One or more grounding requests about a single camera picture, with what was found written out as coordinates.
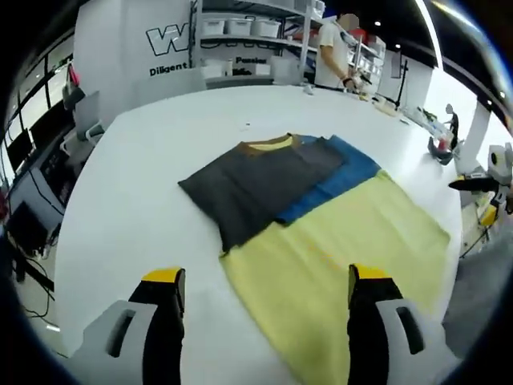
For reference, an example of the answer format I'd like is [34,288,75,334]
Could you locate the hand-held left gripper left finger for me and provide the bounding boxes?
[71,265,188,385]

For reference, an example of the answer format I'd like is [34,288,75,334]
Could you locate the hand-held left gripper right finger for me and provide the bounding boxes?
[345,262,463,385]

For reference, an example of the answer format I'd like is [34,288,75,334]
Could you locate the yellow blue grey garment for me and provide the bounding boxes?
[176,132,451,385]

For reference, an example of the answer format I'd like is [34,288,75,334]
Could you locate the black curved device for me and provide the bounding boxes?
[427,136,454,166]

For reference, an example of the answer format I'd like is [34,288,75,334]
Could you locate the person's grey clothing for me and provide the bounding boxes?
[440,235,513,359]

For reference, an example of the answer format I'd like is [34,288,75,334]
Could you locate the cream cloth item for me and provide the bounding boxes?
[374,99,398,118]

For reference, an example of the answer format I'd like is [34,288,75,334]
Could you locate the black tripod stand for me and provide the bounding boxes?
[394,57,410,110]

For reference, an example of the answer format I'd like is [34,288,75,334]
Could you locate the white office chair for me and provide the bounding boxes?
[59,89,106,154]

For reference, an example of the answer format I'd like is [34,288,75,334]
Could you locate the black computer monitor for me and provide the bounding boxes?
[6,128,35,172]

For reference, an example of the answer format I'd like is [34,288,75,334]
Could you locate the metal storage shelf rack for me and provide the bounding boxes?
[189,0,326,88]

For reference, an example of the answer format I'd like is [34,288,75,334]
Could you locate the white storage bin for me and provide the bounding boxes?
[252,17,282,39]
[201,17,226,36]
[225,17,252,36]

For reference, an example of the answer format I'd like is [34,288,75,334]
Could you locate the hanging pink and dark clothes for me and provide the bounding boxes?
[63,63,87,110]

